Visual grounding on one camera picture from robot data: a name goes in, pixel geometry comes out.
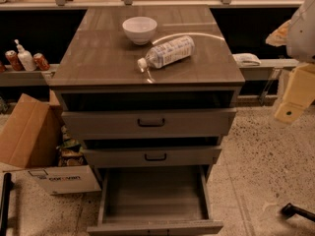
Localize white folded cloth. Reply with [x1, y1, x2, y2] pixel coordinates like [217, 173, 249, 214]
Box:
[233, 53, 261, 66]

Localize black pole at left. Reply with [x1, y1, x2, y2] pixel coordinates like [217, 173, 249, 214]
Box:
[0, 173, 13, 236]

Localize white pump bottle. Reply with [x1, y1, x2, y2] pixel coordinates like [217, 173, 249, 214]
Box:
[15, 39, 36, 71]

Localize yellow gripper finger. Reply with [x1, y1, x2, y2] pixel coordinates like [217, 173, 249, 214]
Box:
[266, 21, 290, 47]
[274, 63, 315, 124]

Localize right red soda can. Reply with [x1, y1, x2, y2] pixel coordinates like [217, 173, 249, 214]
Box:
[33, 53, 50, 71]

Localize grey drawer cabinet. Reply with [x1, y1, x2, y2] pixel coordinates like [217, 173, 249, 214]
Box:
[48, 5, 246, 236]

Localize top grey drawer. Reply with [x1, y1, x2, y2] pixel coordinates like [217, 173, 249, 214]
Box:
[62, 108, 236, 140]

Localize clear plastic water bottle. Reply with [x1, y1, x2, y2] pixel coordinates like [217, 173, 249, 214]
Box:
[137, 35, 195, 72]

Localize left red soda can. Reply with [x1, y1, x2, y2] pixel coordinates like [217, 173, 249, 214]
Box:
[5, 50, 24, 71]

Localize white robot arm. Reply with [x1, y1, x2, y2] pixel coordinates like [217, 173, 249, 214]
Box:
[266, 0, 315, 124]

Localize grey shelf rail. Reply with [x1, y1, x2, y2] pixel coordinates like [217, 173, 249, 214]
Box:
[0, 64, 59, 87]

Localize middle grey drawer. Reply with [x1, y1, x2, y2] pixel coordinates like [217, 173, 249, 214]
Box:
[84, 147, 221, 168]

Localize grey drawer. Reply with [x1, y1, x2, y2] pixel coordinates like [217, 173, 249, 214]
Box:
[88, 166, 223, 236]
[62, 108, 236, 140]
[84, 147, 221, 168]

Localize red soda can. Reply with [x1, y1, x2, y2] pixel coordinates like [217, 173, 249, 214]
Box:
[5, 50, 24, 71]
[33, 53, 50, 71]

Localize snack bags in box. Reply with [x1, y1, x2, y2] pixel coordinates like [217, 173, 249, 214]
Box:
[57, 125, 86, 167]

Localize open cardboard box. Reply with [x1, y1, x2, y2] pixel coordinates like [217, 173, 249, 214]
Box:
[0, 93, 100, 195]

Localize bottom grey drawer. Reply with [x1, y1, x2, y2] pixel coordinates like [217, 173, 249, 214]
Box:
[88, 166, 223, 236]

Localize white ceramic bowl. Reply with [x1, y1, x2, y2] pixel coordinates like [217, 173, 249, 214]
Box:
[122, 17, 158, 45]

